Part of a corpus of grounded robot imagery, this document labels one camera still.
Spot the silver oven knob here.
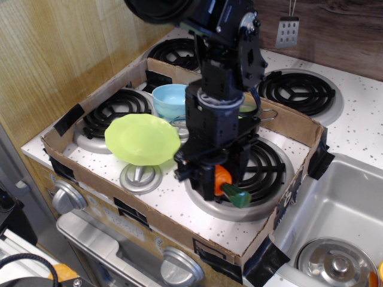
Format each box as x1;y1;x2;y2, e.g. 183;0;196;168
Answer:
52;179;87;215
160;246;205;286

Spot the back left black burner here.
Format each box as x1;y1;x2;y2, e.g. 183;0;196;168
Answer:
141;38;200;73

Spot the light green plastic plate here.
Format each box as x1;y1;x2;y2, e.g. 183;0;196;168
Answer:
105;114;181;166

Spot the stainless steel sink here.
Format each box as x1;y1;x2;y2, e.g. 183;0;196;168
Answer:
244;152;383;287

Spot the brown cardboard fence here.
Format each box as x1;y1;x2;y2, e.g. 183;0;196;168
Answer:
42;59;327;286

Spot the orange object bottom left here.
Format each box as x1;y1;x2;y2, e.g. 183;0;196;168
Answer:
53;263;78;282

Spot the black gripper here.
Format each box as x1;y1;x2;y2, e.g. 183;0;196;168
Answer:
174;85;261;201

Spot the black cable bottom left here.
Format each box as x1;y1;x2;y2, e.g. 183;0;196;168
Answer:
0;253;59;287

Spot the silver stovetop knob front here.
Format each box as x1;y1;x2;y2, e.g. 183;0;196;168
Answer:
120;164;162;195

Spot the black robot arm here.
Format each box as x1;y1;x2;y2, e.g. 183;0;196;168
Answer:
126;1;267;201

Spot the black burner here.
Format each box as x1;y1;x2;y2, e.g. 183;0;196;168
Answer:
258;69;344;126
141;38;200;73
74;88;157;154
185;138;294;222

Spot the front left black burner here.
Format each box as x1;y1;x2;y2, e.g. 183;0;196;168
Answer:
74;88;157;154

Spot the silver pot lid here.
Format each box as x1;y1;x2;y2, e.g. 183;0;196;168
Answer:
295;237;380;286

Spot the right silver oven knob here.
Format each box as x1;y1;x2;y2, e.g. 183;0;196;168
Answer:
160;246;205;286

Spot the small stainless steel pot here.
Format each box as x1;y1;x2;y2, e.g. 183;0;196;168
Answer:
170;103;278;144

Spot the left silver oven knob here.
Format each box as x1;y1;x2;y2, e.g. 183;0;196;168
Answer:
52;179;87;215

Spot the light blue plastic bowl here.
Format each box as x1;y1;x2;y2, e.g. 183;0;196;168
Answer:
152;84;187;121

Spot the front right black burner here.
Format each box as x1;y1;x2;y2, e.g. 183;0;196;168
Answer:
185;138;294;222

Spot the orange toy carrot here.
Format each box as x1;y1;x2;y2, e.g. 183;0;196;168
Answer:
214;165;251;208

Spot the hanging silver slotted spatula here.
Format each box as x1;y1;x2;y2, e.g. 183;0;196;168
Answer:
275;1;300;49

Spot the back right black burner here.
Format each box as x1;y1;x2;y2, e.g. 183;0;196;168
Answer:
258;69;344;126

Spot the silver oven door handle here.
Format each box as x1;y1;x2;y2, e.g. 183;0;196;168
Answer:
56;212;165;286

